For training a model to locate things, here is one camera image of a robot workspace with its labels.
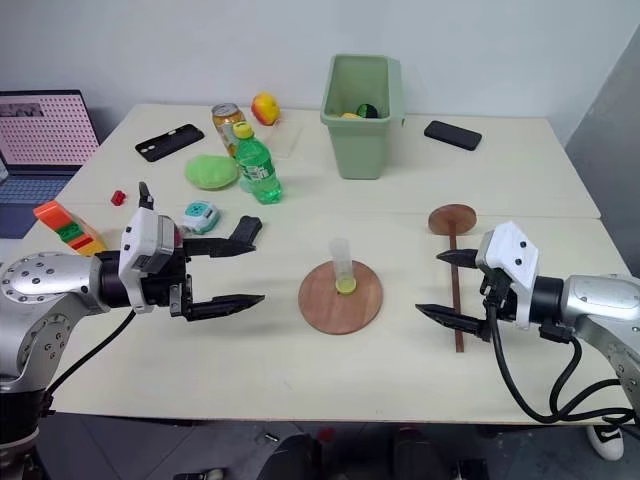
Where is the yellow drink can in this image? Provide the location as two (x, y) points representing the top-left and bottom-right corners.
(210, 102), (250, 159)

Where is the white teal toy device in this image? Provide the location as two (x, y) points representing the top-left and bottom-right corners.
(179, 199), (222, 236)

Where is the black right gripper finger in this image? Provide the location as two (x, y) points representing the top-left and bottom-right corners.
(435, 247), (484, 270)
(414, 302), (495, 345)

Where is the green plastic bin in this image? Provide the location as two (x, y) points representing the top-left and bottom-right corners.
(319, 53), (408, 181)

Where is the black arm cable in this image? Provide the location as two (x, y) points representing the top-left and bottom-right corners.
(486, 297), (640, 427)
(48, 308), (137, 402)

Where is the clear tube with yellow foot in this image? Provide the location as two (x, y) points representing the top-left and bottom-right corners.
(327, 237), (358, 296)

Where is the green soda bottle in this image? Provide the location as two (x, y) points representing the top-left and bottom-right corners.
(232, 121), (284, 206)

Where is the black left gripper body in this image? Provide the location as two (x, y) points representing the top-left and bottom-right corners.
(133, 238), (195, 320)

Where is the brown wooden stand with rod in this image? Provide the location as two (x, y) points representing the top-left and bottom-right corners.
(427, 203), (478, 354)

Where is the orange green toy block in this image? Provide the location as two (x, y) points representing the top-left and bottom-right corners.
(32, 199), (108, 258)

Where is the open laptop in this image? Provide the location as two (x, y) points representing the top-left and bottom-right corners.
(0, 89), (102, 242)

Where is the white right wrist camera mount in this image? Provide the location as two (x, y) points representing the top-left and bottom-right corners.
(474, 220), (542, 332)

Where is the black phone case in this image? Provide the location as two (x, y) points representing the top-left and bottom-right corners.
(134, 123), (207, 164)

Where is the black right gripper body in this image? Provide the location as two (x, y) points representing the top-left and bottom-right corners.
(478, 263), (517, 322)

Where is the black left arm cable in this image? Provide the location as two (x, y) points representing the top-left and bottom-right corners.
(48, 308), (137, 402)

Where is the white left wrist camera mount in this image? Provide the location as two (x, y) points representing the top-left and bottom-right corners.
(117, 206), (177, 314)

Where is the round brown wooden disc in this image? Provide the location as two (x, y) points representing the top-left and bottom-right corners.
(297, 259), (385, 336)

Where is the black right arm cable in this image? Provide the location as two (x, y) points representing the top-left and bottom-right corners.
(486, 297), (640, 427)

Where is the green plush toy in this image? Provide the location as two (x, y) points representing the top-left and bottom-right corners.
(184, 153), (240, 192)

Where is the black smartphone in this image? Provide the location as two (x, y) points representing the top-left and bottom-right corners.
(423, 119), (484, 152)

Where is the white shoe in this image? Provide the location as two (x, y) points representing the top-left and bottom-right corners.
(585, 421), (627, 463)

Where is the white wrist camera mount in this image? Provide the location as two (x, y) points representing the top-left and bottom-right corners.
(117, 206), (177, 314)
(474, 220), (542, 332)

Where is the red yellow toy apple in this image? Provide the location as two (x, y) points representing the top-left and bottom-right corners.
(250, 91), (282, 127)

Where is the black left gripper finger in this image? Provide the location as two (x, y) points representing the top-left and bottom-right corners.
(184, 234), (259, 262)
(186, 293), (267, 322)

